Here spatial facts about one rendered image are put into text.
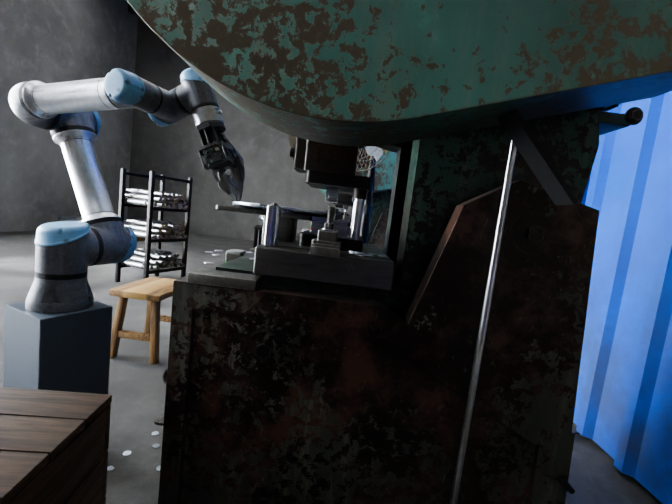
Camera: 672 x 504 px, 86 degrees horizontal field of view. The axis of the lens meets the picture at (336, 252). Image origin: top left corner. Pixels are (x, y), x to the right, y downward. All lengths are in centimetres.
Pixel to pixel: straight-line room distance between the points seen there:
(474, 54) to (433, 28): 6
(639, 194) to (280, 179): 670
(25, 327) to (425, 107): 108
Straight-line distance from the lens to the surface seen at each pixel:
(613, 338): 179
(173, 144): 851
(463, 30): 58
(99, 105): 114
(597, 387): 184
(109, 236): 126
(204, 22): 60
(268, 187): 777
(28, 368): 125
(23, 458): 83
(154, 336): 191
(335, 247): 73
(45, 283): 121
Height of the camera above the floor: 80
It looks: 6 degrees down
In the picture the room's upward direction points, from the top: 7 degrees clockwise
